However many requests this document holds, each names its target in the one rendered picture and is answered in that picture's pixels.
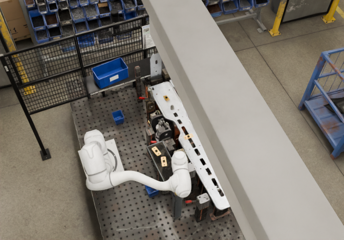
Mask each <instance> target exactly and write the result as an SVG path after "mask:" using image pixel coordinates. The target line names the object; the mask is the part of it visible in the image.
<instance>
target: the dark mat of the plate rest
mask: <svg viewBox="0 0 344 240"><path fill-rule="evenodd" d="M153 147H156V148H157V149H158V150H159V152H160V153H161V154H160V155H159V156H157V155H156V154H155V153H154V151H153V150H152V148H153ZM148 149H149V151H150V153H151V155H152V157H153V159H154V161H155V163H156V165H157V167H158V169H159V171H160V173H161V175H162V177H163V180H164V181H167V180H169V178H170V177H171V176H172V175H173V169H172V167H171V158H170V156H169V154H168V152H167V150H166V148H165V146H164V144H163V142H160V143H157V144H155V145H152V146H149V147H148ZM161 157H166V162H167V166H162V162H161Z"/></svg>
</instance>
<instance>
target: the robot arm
mask: <svg viewBox="0 0 344 240"><path fill-rule="evenodd" d="M84 142H85V145H84V146H83V148H82V149H81V157H82V161H83V165H84V167H85V170H86V172H87V174H88V178H87V180H86V186H87V188H88V189H89V190H105V189H109V188H112V187H114V186H117V185H119V184H121V183H123V182H126V181H129V180H132V181H137V182H139V183H142V184H144V185H146V186H149V187H151V188H154V189H157V190H163V191H166V190H171V191H172V192H175V193H176V195H177V196H179V197H181V198H184V197H187V196H188V195H189V194H190V192H191V179H190V174H189V171H188V161H187V156H186V154H185V153H184V152H182V151H177V152H175V153H174V154H173V156H172V159H171V167H172V169H173V175H172V176H171V177H170V178H169V180H167V181H165V182H159V181H157V180H154V179H152V178H150V177H148V176H146V175H144V174H141V173H139V172H136V171H117V172H112V170H113V169H114V166H113V164H112V162H111V159H110V156H109V153H108V150H107V147H106V143H105V140H104V137H103V135H102V133H101V132H100V131H98V130H96V129H95V130H92V131H89V132H86V134H85V136H84Z"/></svg>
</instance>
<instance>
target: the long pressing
mask: <svg viewBox="0 0 344 240"><path fill-rule="evenodd" d="M152 87H154V90H152V93H153V97H154V100H155V102H156V104H157V106H158V108H159V110H160V111H161V113H162V115H163V117H164V118H165V119H166V120H168V121H172V122H174V123H175V125H176V126H177V128H178V130H179V132H180V135H179V138H178V141H179V143H180V144H181V146H182V148H183V149H184V151H185V152H186V155H187V157H188V159H189V161H190V162H193V164H194V166H195V168H196V173H197V175H198V177H199V179H200V180H201V182H202V184H203V186H204V188H205V189H206V191H207V193H208V195H209V196H210V198H211V200H212V202H213V204H214V205H215V207H216V209H217V210H224V209H226V208H228V207H230V205H229V203H228V201H227V199H226V197H225V194H224V192H223V190H222V187H221V185H220V183H219V181H218V179H217V177H216V175H215V172H214V170H213V168H212V166H211V164H210V162H209V160H208V157H207V155H206V153H205V151H204V149H203V147H202V145H201V142H200V140H199V138H198V136H197V134H196V132H195V130H194V127H193V125H192V123H191V121H190V119H189V118H188V115H187V112H186V110H185V108H184V106H183V104H182V102H181V100H180V98H179V96H178V94H177V93H176V91H175V89H174V88H173V86H172V84H171V83H170V82H168V81H167V82H163V83H160V84H157V85H154V86H151V87H150V88H151V89H152ZM156 94H157V95H156ZM165 95H167V96H168V98H169V99H170V100H168V101H166V100H165V99H164V97H163V96H165ZM171 105H173V106H174V109H173V110H171V109H170V106H171ZM173 113H177V115H178V116H177V117H175V116H174V114H173ZM177 120H181V122H182V124H179V123H178V121H177ZM183 126H184V127H185V129H186V130H187V132H188V134H193V137H192V138H191V139H192V141H193V143H194V144H195V146H196V147H195V148H193V147H192V145H191V144H190V142H189V140H188V139H187V140H185V139H184V136H185V133H184V131H183V130H182V128H181V127H183ZM195 149H198V151H199V153H200V156H197V154H196V152H195V151H194V150H195ZM201 158H203V160H204V161H205V163H206V165H203V164H202V163H201V161H200V159H201ZM206 168H209V170H210V172H211V173H212V175H210V176H209V175H208V173H207V171H206V170H205V169H206ZM212 178H215V180H216V182H217V184H218V185H219V188H218V189H221V190H222V192H223V194H224V196H223V197H221V196H220V194H219V192H218V189H217V187H216V186H215V185H214V184H213V182H212V180H211V179H212Z"/></svg>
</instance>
